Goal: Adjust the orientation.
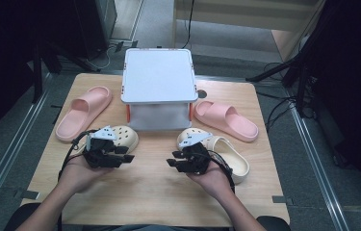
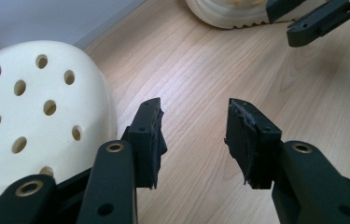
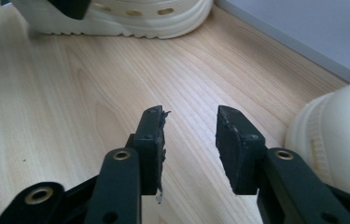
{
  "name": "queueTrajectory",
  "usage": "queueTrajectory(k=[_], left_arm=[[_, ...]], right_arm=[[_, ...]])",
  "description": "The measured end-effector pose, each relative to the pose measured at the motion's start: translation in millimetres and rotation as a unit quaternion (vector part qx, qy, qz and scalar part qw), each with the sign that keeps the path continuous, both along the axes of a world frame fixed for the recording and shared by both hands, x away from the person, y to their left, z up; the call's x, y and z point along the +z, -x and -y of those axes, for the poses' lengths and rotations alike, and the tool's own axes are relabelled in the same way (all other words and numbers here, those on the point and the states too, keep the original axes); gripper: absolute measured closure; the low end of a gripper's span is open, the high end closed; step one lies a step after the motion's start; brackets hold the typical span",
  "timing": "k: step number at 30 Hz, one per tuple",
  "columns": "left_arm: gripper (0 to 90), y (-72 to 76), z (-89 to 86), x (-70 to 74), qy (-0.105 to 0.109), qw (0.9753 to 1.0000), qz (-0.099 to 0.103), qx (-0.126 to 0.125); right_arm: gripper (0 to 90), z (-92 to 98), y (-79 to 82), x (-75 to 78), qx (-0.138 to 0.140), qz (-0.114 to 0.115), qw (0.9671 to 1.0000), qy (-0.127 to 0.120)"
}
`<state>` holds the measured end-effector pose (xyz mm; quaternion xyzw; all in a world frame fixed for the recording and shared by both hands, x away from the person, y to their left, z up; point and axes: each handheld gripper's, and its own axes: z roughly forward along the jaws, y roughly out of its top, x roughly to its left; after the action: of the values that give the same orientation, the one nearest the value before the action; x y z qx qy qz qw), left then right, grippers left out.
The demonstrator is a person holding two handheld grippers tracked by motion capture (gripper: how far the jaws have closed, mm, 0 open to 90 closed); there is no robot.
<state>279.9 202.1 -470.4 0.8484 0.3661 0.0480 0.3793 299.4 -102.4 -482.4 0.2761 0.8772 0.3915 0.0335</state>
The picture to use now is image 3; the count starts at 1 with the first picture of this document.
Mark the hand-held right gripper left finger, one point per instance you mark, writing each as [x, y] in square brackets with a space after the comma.
[151, 155]

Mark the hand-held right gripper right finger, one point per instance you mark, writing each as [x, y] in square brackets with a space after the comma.
[238, 155]

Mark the cream clog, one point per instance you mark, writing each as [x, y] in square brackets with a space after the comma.
[169, 25]
[337, 130]

